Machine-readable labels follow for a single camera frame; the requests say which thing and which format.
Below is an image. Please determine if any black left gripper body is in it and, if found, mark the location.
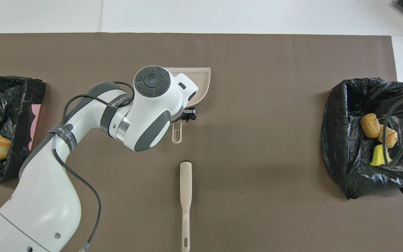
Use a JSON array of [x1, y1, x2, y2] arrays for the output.
[[183, 108, 198, 122]]

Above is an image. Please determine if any beige plastic dustpan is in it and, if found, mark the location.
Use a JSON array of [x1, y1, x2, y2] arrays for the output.
[[163, 67, 211, 144]]

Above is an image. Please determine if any brown bread roll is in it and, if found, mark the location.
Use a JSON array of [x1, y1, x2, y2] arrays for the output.
[[360, 113, 381, 138]]

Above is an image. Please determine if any yellow sponge piece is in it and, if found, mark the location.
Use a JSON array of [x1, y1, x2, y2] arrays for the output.
[[370, 143, 391, 166]]

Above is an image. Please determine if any beige hand brush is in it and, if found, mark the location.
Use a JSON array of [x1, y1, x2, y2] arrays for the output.
[[179, 161, 192, 252]]

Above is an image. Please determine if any black trash bag bin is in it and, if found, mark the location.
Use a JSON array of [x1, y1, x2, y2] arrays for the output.
[[320, 78, 403, 200], [0, 73, 46, 185]]

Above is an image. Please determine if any pink plastic bin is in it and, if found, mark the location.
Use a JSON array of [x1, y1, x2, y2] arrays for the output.
[[28, 104, 42, 150]]

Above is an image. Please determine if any brown table mat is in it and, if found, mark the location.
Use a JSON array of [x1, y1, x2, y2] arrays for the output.
[[0, 33, 403, 252]]

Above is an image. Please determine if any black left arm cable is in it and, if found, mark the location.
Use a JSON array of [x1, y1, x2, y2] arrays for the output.
[[49, 81, 135, 252]]

